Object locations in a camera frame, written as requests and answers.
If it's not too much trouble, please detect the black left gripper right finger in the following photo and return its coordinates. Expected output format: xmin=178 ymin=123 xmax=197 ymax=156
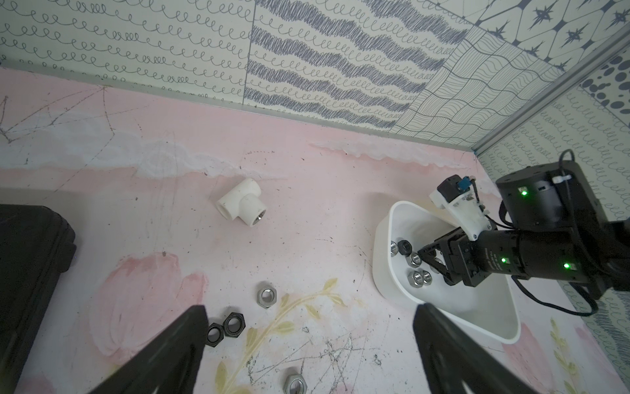
xmin=413 ymin=303 xmax=535 ymax=393

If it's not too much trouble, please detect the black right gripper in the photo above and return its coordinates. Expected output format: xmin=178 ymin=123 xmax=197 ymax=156
xmin=418 ymin=228 xmax=490 ymax=287

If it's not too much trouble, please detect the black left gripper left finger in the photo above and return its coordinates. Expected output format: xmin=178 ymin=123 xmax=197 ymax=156
xmin=92 ymin=305 xmax=208 ymax=393

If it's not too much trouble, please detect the silver nut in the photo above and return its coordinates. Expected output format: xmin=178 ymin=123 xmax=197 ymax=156
xmin=406 ymin=252 xmax=423 ymax=269
xmin=283 ymin=374 xmax=308 ymax=394
xmin=390 ymin=241 xmax=399 ymax=257
xmin=257 ymin=284 xmax=277 ymax=309
xmin=408 ymin=270 xmax=425 ymax=288
xmin=422 ymin=270 xmax=432 ymax=286

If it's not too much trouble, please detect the black nut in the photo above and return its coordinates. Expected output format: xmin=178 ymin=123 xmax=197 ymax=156
xmin=396 ymin=240 xmax=413 ymax=257
xmin=205 ymin=323 xmax=225 ymax=347
xmin=223 ymin=312 xmax=246 ymax=338

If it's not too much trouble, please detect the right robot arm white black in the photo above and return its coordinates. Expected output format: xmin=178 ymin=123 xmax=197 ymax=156
xmin=417 ymin=149 xmax=629 ymax=315

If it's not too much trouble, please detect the white storage box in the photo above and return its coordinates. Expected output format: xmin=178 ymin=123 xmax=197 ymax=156
xmin=372 ymin=200 xmax=522 ymax=345

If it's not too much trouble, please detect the white pipe tee fitting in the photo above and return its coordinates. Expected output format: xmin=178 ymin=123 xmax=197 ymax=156
xmin=216 ymin=178 xmax=267 ymax=228

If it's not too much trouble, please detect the black plastic tool case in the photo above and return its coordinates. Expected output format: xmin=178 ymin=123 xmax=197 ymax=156
xmin=1 ymin=205 xmax=76 ymax=393

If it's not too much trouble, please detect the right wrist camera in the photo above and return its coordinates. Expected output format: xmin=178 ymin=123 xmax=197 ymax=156
xmin=429 ymin=175 xmax=495 ymax=241

